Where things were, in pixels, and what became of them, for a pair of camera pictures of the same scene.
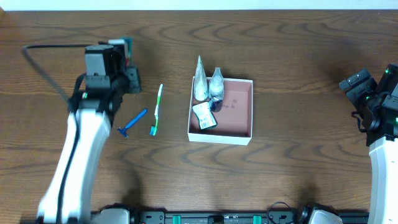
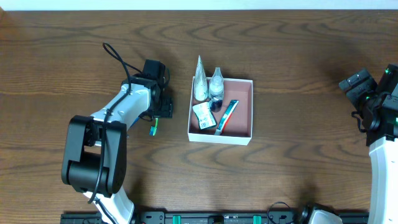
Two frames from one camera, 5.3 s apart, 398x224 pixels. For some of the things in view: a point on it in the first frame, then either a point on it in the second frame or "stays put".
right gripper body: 356,88 stays put
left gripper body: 133,79 → 166,107
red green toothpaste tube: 128,43 → 233,104
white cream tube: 201,88 stays put
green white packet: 205,115 stays put
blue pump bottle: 216,91 stays put
